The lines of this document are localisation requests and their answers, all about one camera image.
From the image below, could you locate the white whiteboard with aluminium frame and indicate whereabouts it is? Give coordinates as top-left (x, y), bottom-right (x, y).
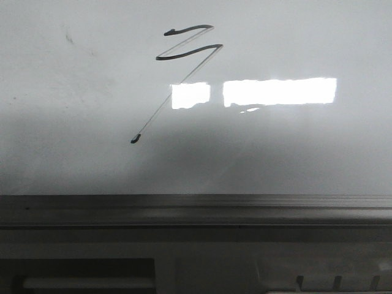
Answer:
top-left (1, 1), bottom-right (391, 227)

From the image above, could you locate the grey base unit below board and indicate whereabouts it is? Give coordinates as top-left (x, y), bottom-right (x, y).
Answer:
top-left (1, 225), bottom-right (391, 293)

